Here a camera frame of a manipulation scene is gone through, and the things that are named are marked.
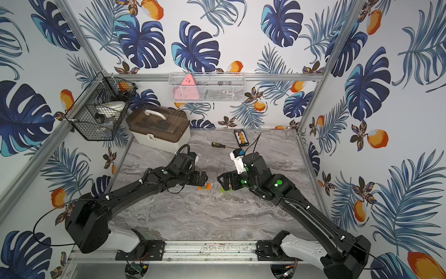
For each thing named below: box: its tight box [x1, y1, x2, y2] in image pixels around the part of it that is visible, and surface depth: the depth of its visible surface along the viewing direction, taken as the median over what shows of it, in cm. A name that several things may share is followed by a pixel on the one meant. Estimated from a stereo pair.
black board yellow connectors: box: [233, 128, 250, 148], surface depth 116 cm
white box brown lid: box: [127, 104, 192, 154], surface depth 101 cm
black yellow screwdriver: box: [211, 141, 238, 150], surface depth 112 cm
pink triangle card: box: [173, 73, 200, 101], surface depth 92 cm
